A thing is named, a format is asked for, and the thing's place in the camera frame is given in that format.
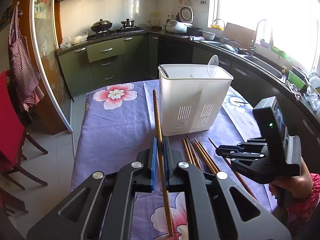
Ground group chopstick two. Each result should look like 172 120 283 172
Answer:
197 141 221 173

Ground group chopstick three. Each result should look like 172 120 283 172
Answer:
208 137 258 201

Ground lone wooden chopstick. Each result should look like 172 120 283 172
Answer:
152 89 174 237

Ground clear plastic spoon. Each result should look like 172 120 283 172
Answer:
206 55 219 79

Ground steel kitchen sink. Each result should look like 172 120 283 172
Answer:
243 55 286 83

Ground kitchen faucet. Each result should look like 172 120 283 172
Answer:
249 20 267 56

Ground green kitchen cabinets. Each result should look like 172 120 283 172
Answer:
58 31 158 97

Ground person's right hand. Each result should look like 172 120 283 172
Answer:
268 158 313 199

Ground purple floral tablecloth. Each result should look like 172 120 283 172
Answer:
71 80 260 239

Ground white plastic utensil holder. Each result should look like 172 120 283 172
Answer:
158 64 233 137

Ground wooden cutting board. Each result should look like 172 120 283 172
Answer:
223 22 255 48

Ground red chair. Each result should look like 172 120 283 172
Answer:
0 72 48 190

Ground white rice cooker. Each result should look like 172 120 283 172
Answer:
166 6 194 34

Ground small black pot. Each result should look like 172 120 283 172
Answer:
121 18 136 29

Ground black wok on stove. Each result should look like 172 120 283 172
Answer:
91 18 112 33

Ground checkered apron hanging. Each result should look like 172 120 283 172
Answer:
8 3 44 111

